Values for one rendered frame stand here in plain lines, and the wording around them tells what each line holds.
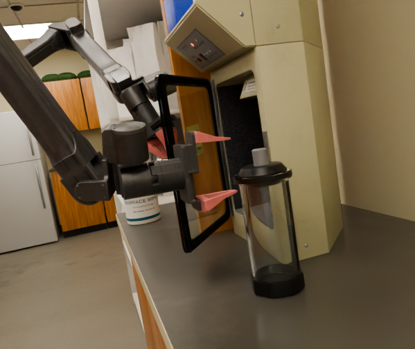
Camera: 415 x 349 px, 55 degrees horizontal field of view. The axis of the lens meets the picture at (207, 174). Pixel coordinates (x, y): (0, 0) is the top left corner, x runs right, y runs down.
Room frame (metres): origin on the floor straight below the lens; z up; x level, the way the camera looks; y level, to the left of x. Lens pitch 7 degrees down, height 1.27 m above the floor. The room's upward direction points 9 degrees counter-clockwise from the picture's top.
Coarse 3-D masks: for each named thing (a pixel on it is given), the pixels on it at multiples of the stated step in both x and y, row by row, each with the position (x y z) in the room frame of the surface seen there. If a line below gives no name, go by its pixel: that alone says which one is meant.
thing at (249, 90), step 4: (248, 76) 0.98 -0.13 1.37; (252, 76) 0.96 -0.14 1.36; (248, 80) 0.97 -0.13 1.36; (252, 80) 0.96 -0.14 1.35; (244, 84) 0.99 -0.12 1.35; (248, 84) 0.97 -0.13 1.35; (252, 84) 0.95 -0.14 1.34; (244, 88) 0.98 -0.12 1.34; (248, 88) 0.96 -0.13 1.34; (252, 88) 0.95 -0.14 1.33; (244, 92) 0.98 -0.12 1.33; (248, 92) 0.96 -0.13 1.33; (252, 92) 0.95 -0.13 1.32; (256, 92) 0.94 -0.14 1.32; (240, 96) 1.00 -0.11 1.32; (244, 96) 0.97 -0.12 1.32; (248, 96) 0.96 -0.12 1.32; (252, 96) 1.07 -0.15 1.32; (256, 96) 1.08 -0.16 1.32
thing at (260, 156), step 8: (256, 152) 0.72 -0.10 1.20; (264, 152) 0.72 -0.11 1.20; (256, 160) 0.72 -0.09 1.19; (264, 160) 0.72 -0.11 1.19; (248, 168) 0.71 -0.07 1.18; (256, 168) 0.70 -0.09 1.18; (264, 168) 0.70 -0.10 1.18; (272, 168) 0.70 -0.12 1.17; (280, 168) 0.70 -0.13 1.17; (240, 176) 0.72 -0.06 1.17; (248, 176) 0.70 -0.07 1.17; (256, 176) 0.69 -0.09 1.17
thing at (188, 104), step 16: (160, 96) 0.86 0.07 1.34; (176, 96) 0.93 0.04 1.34; (192, 96) 1.01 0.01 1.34; (208, 96) 1.11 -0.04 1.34; (160, 112) 0.86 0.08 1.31; (176, 112) 0.91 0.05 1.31; (192, 112) 0.99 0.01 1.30; (208, 112) 1.09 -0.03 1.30; (176, 128) 0.90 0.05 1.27; (192, 128) 0.98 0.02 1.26; (208, 128) 1.07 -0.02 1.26; (208, 144) 1.06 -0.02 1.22; (208, 160) 1.04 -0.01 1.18; (208, 176) 1.03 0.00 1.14; (176, 192) 0.86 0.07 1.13; (208, 192) 1.01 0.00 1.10; (176, 208) 0.86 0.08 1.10; (192, 208) 0.91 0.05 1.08; (224, 208) 1.10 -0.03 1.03; (192, 224) 0.90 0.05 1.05; (208, 224) 0.98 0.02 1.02
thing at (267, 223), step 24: (288, 168) 0.73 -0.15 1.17; (240, 192) 0.73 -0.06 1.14; (264, 192) 0.69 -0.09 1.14; (288, 192) 0.71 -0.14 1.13; (264, 216) 0.69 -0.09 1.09; (288, 216) 0.70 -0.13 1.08; (264, 240) 0.69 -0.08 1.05; (288, 240) 0.70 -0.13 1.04; (264, 264) 0.70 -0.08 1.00; (288, 264) 0.69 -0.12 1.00
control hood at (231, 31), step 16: (208, 0) 0.82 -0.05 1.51; (224, 0) 0.83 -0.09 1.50; (240, 0) 0.84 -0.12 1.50; (192, 16) 0.87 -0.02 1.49; (208, 16) 0.82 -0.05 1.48; (224, 16) 0.83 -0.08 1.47; (240, 16) 0.84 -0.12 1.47; (176, 32) 1.00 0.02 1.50; (208, 32) 0.88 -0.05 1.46; (224, 32) 0.83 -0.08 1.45; (240, 32) 0.83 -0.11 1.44; (176, 48) 1.10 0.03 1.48; (224, 48) 0.90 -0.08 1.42; (240, 48) 0.86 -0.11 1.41; (192, 64) 1.13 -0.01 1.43
